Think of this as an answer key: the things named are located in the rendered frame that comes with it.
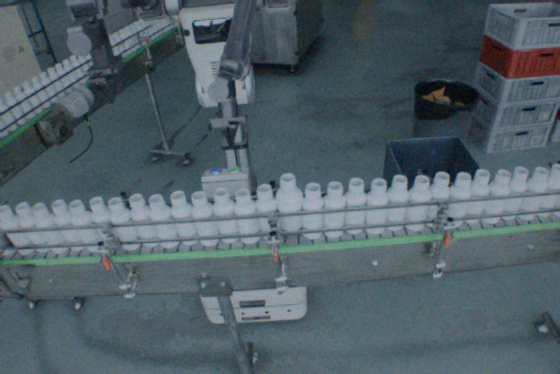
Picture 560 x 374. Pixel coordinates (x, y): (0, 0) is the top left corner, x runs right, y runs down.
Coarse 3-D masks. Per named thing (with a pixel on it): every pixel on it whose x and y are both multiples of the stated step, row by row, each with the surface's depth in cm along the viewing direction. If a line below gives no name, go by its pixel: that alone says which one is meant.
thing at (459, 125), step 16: (432, 80) 276; (448, 80) 275; (416, 96) 259; (448, 96) 281; (464, 96) 272; (416, 112) 267; (432, 112) 252; (448, 112) 246; (464, 112) 247; (416, 128) 273; (432, 128) 259; (448, 128) 255; (464, 128) 258
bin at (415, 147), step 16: (400, 144) 157; (416, 144) 157; (432, 144) 158; (448, 144) 158; (464, 144) 151; (400, 160) 162; (416, 160) 162; (432, 160) 163; (448, 160) 163; (464, 160) 151; (384, 176) 164; (432, 176) 168
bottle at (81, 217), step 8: (80, 200) 102; (72, 208) 99; (80, 208) 100; (80, 216) 101; (88, 216) 103; (80, 224) 101; (88, 224) 103; (80, 232) 103; (88, 232) 104; (96, 232) 106; (88, 240) 105; (96, 240) 107; (88, 248) 107; (96, 248) 108
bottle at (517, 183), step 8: (520, 168) 103; (520, 176) 100; (512, 184) 103; (520, 184) 102; (512, 192) 103; (520, 192) 102; (512, 200) 104; (520, 200) 104; (504, 208) 107; (512, 208) 106; (512, 216) 108
